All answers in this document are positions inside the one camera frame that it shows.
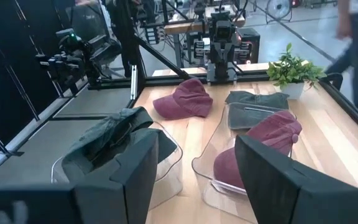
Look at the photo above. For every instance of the wooden background table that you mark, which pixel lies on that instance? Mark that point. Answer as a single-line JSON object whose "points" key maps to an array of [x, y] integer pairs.
{"points": [[179, 28]]}

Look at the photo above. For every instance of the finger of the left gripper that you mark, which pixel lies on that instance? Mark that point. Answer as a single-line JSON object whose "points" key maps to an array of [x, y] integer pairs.
{"points": [[219, 60], [226, 60]]}

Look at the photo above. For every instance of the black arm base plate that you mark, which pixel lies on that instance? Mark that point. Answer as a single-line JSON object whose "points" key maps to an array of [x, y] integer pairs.
{"points": [[211, 77]]}

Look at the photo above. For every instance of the silver frame bracket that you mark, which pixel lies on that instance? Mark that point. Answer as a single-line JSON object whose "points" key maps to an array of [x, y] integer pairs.
{"points": [[133, 82]]}

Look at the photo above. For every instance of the round floor fan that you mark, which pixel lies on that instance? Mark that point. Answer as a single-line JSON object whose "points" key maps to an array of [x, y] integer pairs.
{"points": [[278, 9]]}

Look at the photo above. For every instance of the small green potted plant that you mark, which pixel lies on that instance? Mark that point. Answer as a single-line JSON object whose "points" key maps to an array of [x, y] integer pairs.
{"points": [[291, 70]]}

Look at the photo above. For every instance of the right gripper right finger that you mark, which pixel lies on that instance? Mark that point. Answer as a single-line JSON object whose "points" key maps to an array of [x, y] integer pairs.
{"points": [[291, 199]]}

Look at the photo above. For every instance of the person's hand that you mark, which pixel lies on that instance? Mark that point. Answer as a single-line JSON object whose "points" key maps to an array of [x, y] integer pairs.
{"points": [[344, 29]]}

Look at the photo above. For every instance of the black computer tower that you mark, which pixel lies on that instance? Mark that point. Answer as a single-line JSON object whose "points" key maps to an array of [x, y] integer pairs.
{"points": [[253, 46]]}

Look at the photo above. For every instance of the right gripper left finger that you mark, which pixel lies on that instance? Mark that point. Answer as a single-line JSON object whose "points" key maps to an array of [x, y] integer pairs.
{"points": [[120, 193]]}

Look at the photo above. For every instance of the clear plastic bin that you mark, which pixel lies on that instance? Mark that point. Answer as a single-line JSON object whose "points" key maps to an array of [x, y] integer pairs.
{"points": [[207, 155], [166, 183]]}

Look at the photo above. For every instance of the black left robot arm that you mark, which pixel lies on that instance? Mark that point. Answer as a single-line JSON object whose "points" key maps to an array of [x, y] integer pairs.
{"points": [[214, 31]]}

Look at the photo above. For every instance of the maroon baseball cap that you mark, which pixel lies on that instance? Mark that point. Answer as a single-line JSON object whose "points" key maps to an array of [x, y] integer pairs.
{"points": [[269, 130], [185, 99]]}

